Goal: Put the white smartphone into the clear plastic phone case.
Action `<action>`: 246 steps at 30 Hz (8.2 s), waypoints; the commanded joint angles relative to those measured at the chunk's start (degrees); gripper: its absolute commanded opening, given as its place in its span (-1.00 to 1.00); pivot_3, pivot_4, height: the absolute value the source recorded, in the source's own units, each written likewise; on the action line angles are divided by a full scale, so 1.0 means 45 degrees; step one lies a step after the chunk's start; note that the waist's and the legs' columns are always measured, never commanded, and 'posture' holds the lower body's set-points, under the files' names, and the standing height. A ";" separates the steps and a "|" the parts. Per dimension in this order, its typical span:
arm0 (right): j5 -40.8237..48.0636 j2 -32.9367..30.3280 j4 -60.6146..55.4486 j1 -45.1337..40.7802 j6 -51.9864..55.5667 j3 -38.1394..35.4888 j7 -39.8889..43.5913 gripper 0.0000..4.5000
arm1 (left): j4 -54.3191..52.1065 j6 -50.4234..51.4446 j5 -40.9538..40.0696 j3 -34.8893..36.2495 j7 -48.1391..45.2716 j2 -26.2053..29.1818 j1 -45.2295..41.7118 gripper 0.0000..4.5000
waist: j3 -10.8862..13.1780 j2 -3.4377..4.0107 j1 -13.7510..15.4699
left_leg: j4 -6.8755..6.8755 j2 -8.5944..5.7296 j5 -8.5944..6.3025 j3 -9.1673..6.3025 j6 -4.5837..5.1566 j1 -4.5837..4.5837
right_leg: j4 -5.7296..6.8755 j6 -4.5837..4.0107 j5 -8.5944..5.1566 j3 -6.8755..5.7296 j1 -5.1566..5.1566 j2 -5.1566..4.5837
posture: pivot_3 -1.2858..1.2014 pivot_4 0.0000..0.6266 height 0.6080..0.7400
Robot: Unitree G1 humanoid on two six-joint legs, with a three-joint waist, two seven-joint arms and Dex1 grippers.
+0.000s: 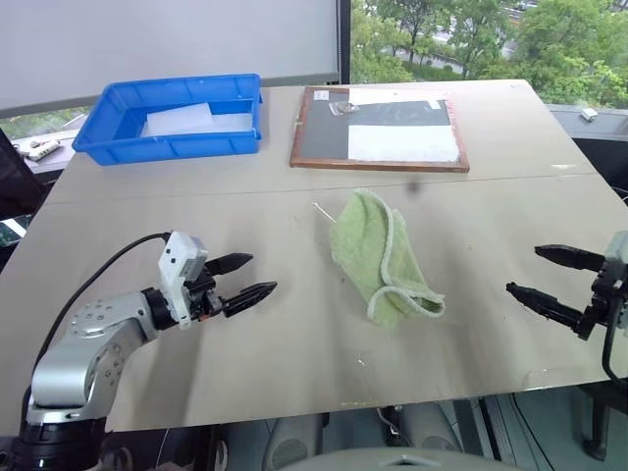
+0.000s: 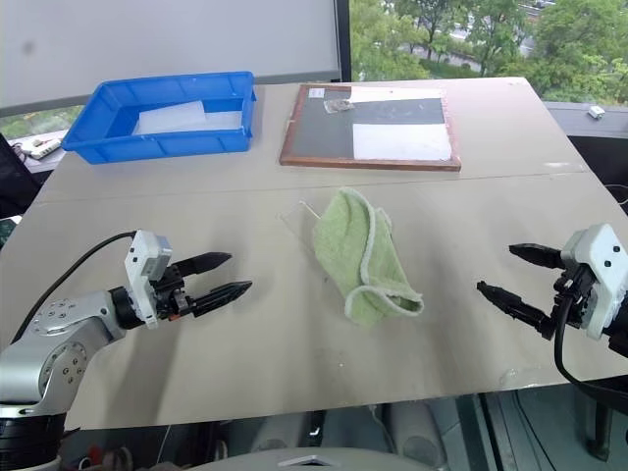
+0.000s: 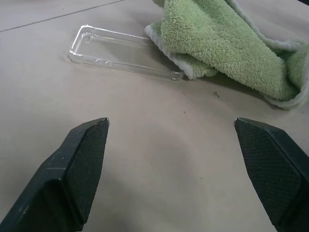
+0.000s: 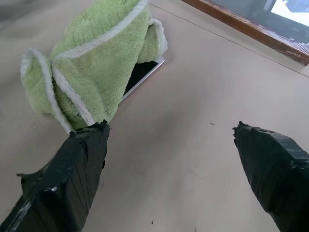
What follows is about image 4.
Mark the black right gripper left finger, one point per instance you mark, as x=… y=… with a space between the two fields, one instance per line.
x=65 y=174

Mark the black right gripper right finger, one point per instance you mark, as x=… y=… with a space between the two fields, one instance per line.
x=277 y=169

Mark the white-edged tablet with dark screen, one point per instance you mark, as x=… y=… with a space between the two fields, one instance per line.
x=141 y=76

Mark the green fluffy microfibre cloth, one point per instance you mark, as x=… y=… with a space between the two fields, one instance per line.
x=96 y=62

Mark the wooden framed panel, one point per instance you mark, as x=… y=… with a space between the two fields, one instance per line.
x=243 y=23

